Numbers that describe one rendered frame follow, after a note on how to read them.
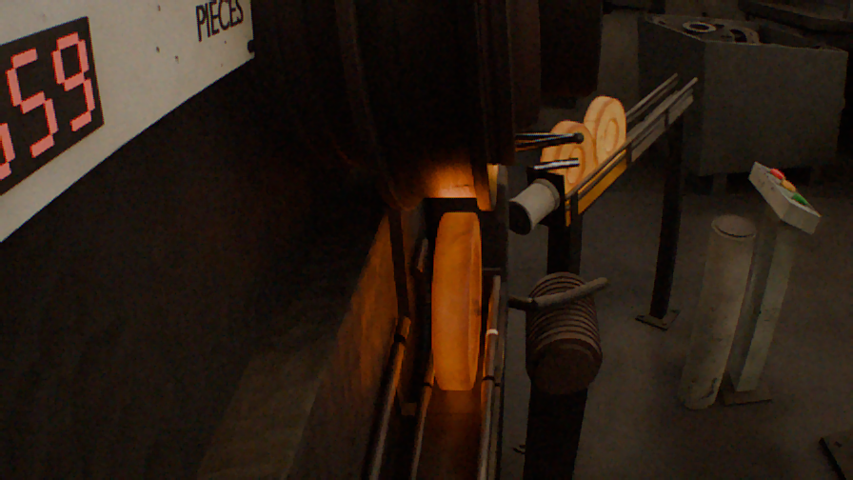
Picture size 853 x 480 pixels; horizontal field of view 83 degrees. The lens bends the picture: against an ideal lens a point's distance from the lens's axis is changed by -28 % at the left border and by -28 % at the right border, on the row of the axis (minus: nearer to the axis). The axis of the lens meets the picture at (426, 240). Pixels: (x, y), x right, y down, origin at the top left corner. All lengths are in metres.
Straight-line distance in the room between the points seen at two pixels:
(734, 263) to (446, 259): 0.93
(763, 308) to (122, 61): 1.51
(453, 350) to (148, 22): 0.43
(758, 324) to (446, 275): 1.15
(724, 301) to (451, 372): 0.96
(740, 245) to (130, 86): 1.29
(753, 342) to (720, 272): 0.30
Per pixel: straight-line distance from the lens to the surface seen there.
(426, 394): 0.63
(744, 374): 1.72
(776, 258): 1.53
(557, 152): 1.08
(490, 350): 0.66
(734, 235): 1.39
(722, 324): 1.51
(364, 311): 0.51
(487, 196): 0.44
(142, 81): 0.27
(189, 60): 0.31
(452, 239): 0.61
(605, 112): 1.22
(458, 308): 0.58
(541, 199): 1.05
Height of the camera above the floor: 1.12
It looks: 28 degrees down
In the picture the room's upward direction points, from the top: 4 degrees counter-clockwise
